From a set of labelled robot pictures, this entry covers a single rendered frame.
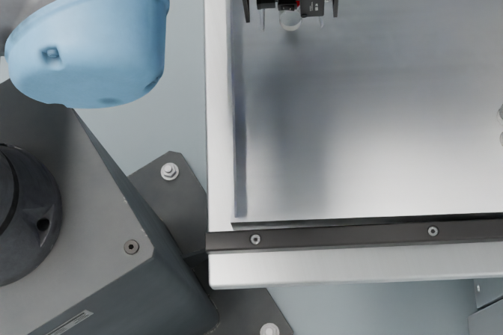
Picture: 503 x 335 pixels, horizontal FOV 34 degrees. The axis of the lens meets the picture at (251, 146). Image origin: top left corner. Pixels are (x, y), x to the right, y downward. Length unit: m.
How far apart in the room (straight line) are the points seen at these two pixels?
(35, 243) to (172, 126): 0.92
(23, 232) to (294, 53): 0.31
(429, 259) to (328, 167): 0.12
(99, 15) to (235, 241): 0.39
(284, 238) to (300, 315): 0.90
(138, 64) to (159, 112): 1.36
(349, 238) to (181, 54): 1.11
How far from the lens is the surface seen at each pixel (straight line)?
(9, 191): 0.78
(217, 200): 0.76
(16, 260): 0.84
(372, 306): 1.63
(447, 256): 0.75
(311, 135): 0.77
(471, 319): 1.61
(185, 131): 1.71
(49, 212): 0.85
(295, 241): 0.72
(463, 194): 0.77
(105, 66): 0.38
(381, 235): 0.73
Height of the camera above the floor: 1.61
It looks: 72 degrees down
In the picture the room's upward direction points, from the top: 11 degrees counter-clockwise
